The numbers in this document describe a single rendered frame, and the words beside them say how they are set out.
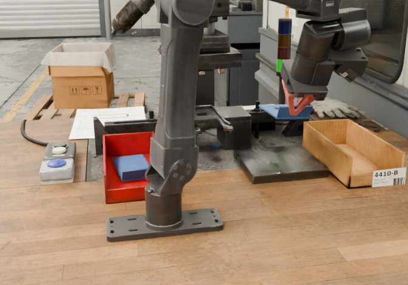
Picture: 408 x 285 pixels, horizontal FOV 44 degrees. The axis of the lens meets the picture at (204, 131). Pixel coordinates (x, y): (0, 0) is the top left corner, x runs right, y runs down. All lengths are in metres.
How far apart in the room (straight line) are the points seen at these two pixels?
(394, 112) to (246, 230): 0.86
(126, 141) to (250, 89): 3.27
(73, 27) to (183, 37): 9.70
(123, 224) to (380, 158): 0.59
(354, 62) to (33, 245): 0.65
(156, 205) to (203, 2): 0.34
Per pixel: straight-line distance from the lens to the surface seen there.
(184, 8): 0.76
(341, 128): 1.30
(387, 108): 1.67
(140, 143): 1.21
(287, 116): 1.05
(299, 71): 0.96
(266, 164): 1.12
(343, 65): 0.98
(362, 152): 1.25
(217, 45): 1.17
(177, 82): 0.80
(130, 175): 1.07
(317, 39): 0.91
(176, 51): 0.79
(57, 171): 1.10
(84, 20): 10.43
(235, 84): 4.39
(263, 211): 0.95
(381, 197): 1.06
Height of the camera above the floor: 1.33
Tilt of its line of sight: 18 degrees down
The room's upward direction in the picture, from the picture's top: straight up
